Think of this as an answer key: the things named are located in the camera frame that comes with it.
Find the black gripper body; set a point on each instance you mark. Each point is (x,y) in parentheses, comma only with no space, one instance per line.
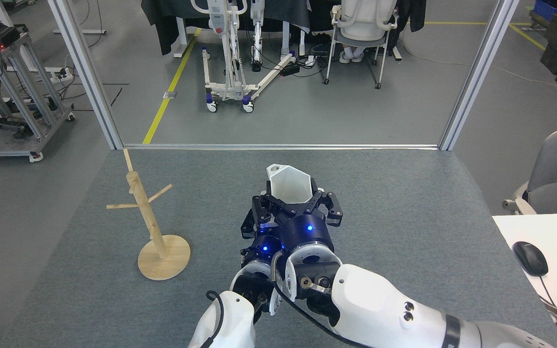
(264,249)
(307,232)

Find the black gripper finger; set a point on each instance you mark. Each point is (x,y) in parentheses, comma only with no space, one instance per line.
(264,210)
(334,210)
(249,227)

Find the white hexagonal cup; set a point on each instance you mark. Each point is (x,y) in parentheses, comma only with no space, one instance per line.
(290,186)

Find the wooden cup storage rack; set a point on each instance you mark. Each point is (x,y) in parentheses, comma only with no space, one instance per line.
(157,263)

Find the black power strip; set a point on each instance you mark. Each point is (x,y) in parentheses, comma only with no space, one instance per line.
(289,70)

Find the white office chair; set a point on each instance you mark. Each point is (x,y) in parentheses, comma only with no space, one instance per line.
(363,24)

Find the white stand on wheels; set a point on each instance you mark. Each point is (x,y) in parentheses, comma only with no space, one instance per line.
(218,19)

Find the black computer mouse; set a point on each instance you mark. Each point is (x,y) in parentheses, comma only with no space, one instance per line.
(530,258)

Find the black table cloth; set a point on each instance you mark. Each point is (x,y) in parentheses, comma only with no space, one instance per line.
(167,24)

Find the blue plastic bin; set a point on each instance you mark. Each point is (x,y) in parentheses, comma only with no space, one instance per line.
(547,9)

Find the silver aluminium frame post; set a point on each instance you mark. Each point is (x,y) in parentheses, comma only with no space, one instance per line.
(85,72)
(479,72)

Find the metal frame cart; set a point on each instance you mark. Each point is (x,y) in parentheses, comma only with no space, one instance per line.
(22,87)

